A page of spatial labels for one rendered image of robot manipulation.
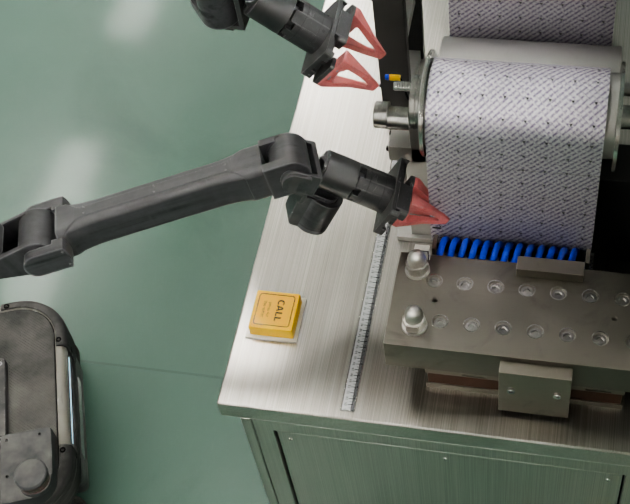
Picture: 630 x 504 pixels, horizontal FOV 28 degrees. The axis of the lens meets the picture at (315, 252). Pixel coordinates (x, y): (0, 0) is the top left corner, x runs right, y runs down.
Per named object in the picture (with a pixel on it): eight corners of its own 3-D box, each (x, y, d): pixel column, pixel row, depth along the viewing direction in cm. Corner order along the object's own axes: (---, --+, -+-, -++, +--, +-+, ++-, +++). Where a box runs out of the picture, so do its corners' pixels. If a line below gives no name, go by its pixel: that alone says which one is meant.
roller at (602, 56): (447, 75, 194) (445, 18, 184) (616, 86, 188) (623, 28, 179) (436, 134, 187) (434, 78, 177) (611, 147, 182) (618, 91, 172)
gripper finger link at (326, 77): (359, 112, 172) (302, 78, 168) (368, 73, 175) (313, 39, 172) (388, 88, 166) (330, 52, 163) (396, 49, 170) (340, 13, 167)
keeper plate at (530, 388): (499, 398, 183) (500, 360, 175) (569, 406, 181) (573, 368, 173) (497, 413, 182) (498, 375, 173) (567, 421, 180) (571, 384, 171)
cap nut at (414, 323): (403, 313, 180) (402, 296, 176) (429, 316, 179) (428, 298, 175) (399, 335, 178) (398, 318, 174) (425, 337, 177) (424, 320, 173)
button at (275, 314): (259, 297, 200) (257, 289, 198) (302, 302, 198) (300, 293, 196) (250, 334, 196) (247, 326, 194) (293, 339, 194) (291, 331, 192)
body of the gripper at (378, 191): (383, 238, 182) (337, 219, 180) (394, 182, 187) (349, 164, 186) (402, 216, 177) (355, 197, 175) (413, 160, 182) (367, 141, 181)
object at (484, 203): (431, 237, 189) (426, 160, 174) (591, 252, 184) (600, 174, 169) (431, 240, 188) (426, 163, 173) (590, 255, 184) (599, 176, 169)
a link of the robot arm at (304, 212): (287, 173, 172) (280, 132, 178) (255, 230, 179) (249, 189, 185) (364, 192, 177) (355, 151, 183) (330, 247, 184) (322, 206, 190)
